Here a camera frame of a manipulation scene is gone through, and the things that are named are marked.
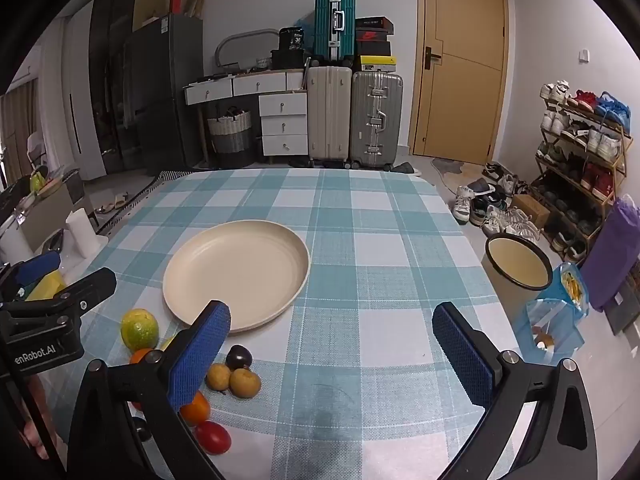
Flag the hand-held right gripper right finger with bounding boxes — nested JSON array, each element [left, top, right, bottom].
[[431, 301, 598, 480]]

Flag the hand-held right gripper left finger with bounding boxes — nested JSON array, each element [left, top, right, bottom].
[[67, 300, 232, 480]]

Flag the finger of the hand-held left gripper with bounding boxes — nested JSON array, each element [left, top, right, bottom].
[[0, 251, 62, 296], [60, 267, 117, 311]]

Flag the brown round longan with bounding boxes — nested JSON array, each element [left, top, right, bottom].
[[229, 368, 262, 399], [206, 363, 232, 392]]

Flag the green yellow guava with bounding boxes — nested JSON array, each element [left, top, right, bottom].
[[121, 308, 160, 352]]

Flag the cream round plate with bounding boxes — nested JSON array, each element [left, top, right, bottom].
[[162, 220, 311, 333]]

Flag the person's left hand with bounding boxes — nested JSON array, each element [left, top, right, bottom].
[[22, 377, 61, 461]]

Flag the yellow bag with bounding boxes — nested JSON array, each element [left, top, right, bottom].
[[25, 270, 66, 301]]

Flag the white cylinder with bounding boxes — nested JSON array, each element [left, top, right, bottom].
[[66, 208, 101, 256]]

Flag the beige sandals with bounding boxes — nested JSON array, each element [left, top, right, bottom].
[[95, 192, 131, 213]]

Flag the blue plastic bag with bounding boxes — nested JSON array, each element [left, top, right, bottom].
[[512, 262, 591, 366]]

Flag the dotted rug with striped border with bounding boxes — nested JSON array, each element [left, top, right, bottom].
[[95, 170, 196, 236]]

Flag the blue checked tablecloth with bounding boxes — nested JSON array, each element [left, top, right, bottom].
[[50, 167, 531, 480]]

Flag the pile of shoes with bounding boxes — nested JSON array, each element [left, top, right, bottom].
[[452, 160, 543, 241]]

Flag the small cardboard box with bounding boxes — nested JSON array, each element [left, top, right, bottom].
[[510, 194, 551, 228]]

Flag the dark floor mats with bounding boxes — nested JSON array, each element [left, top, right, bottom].
[[605, 280, 640, 336]]

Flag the purple bag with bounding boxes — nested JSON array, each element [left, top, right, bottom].
[[580, 195, 640, 311]]

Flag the grey doormat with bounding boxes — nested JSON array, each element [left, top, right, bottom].
[[431, 157, 468, 181]]

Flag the dark wardrobe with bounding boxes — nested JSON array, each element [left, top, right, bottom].
[[90, 0, 146, 176]]

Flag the black refrigerator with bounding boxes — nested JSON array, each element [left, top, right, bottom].
[[122, 14, 205, 173]]

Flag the woven laundry basket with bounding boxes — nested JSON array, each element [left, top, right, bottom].
[[207, 107, 252, 168]]

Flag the shoe rack with shoes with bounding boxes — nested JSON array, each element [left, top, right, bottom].
[[530, 80, 633, 261]]

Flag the white dressing desk with drawers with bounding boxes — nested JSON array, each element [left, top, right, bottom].
[[182, 70, 308, 157]]

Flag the silver suitcase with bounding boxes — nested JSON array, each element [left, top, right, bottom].
[[349, 71, 404, 170]]

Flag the beige suitcase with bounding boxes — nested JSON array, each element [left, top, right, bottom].
[[306, 65, 353, 168]]

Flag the oval framed mirror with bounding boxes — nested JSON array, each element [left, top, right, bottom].
[[215, 29, 281, 68]]

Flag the wooden door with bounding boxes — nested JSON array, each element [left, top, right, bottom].
[[407, 0, 510, 166]]

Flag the yellow black shoe box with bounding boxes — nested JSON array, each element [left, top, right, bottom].
[[352, 55, 398, 73]]

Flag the black bag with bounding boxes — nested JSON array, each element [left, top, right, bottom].
[[278, 26, 306, 52]]

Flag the teal suitcase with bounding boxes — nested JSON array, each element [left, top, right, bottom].
[[314, 0, 357, 67]]

